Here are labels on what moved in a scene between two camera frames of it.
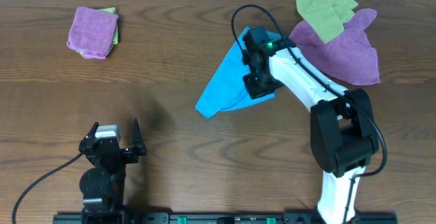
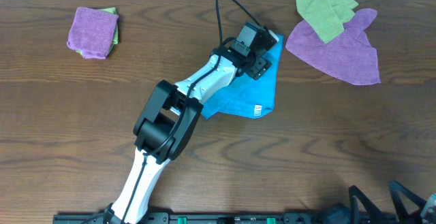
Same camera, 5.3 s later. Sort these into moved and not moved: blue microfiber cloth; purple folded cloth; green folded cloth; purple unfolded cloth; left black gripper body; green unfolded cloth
Moved: blue microfiber cloth; left black gripper body
Not moved: purple folded cloth; green folded cloth; purple unfolded cloth; green unfolded cloth
